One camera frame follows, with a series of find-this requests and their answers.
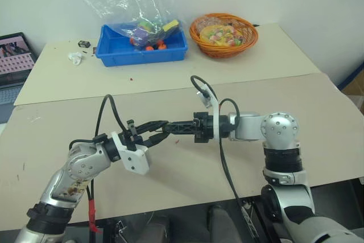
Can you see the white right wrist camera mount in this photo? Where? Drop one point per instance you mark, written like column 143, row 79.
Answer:
column 216, row 120

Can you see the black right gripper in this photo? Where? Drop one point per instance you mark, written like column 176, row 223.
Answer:
column 204, row 129

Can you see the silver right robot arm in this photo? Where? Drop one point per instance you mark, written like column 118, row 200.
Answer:
column 278, row 126

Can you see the crumpled white paper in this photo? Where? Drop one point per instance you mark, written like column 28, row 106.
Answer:
column 75, row 58

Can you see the orange toy ball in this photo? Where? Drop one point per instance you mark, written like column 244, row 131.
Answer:
column 149, row 48
column 162, row 45
column 132, row 41

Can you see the brown cardboard box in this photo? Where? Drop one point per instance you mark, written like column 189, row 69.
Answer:
column 355, row 86

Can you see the blue plastic bin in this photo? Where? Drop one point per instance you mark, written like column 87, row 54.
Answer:
column 142, row 56

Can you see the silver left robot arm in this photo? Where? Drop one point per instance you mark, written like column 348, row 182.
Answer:
column 82, row 166

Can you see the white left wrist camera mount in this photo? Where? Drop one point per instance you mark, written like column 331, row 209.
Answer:
column 136, row 160

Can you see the yellow toy sponge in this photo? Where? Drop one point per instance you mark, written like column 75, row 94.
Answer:
column 171, row 25

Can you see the open laptop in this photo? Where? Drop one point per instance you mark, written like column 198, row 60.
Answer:
column 14, row 55

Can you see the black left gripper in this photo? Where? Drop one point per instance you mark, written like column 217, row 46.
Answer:
column 138, row 139

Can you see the small black box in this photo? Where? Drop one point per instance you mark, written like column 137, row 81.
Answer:
column 84, row 43

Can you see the colourful toy pizza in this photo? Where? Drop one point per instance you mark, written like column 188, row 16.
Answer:
column 219, row 35

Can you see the dark grey rounded shape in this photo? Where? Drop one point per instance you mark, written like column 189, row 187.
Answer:
column 220, row 223

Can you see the clear plastic bag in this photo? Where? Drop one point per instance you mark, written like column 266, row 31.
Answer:
column 119, row 4

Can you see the purple toy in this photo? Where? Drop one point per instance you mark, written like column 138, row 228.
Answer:
column 140, row 33

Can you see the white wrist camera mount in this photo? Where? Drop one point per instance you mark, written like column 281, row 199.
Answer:
column 216, row 120
column 136, row 160

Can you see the orange wicker basket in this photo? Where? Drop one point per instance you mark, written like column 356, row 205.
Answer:
column 224, row 51

